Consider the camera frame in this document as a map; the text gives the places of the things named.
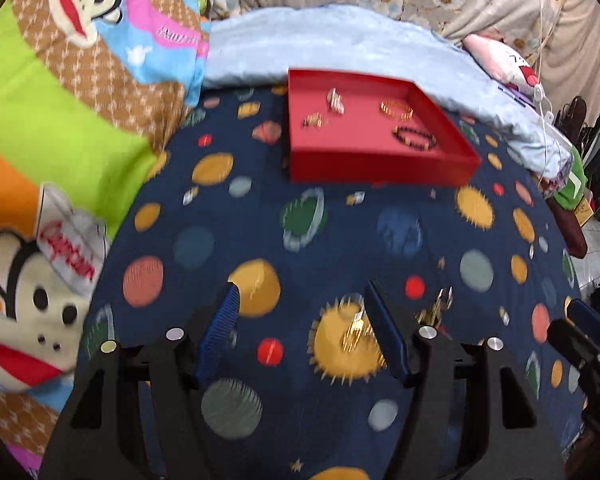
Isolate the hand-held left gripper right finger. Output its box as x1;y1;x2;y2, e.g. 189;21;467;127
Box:
364;281;567;480

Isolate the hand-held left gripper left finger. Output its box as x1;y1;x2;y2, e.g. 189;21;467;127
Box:
39;283;242;480

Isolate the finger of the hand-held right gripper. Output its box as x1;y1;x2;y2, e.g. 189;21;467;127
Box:
547;318;600;403
565;298;600;357

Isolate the gold hair clip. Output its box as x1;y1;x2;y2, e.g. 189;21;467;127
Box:
417;286;455;325
340;310;376;353

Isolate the red jewelry tray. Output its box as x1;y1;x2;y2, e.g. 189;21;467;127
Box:
287;68;482;186

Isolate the dark red cushion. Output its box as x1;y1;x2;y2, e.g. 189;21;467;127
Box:
547;197;589;260

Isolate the navy planet print blanket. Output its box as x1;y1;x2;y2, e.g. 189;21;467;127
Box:
75;85;583;480

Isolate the green bag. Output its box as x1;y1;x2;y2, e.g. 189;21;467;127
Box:
547;147;588;211

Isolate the cartoon monkey print blanket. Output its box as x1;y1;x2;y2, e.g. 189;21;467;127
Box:
0;0;212;476

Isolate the beige curtain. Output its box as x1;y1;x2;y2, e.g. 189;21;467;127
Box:
535;0;600;126

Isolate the pink plush pillow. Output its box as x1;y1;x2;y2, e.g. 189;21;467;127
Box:
462;33;542;88

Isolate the light blue blanket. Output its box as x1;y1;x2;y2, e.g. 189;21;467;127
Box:
200;4;576;181

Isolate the dark beaded bracelet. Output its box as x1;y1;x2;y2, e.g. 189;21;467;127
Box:
392;126;438;151

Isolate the gold bangle bracelet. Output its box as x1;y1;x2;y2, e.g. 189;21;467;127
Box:
379;99;414;121

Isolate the white cable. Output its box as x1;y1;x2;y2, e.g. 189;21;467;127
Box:
527;0;571;181

